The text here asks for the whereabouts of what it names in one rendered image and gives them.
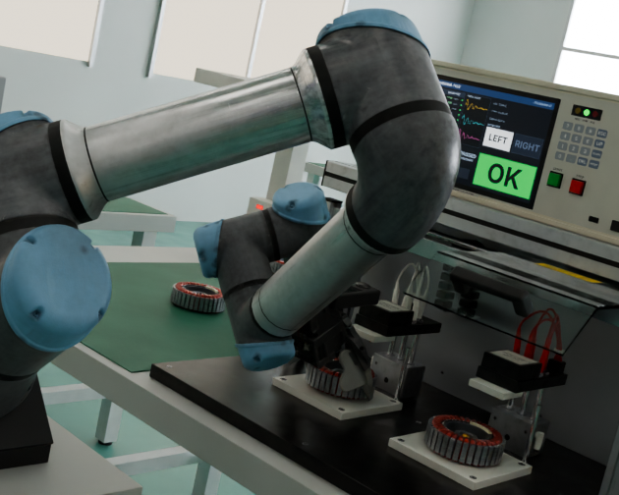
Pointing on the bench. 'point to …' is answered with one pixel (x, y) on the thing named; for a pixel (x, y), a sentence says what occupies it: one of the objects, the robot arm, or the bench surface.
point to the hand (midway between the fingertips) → (341, 380)
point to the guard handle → (463, 278)
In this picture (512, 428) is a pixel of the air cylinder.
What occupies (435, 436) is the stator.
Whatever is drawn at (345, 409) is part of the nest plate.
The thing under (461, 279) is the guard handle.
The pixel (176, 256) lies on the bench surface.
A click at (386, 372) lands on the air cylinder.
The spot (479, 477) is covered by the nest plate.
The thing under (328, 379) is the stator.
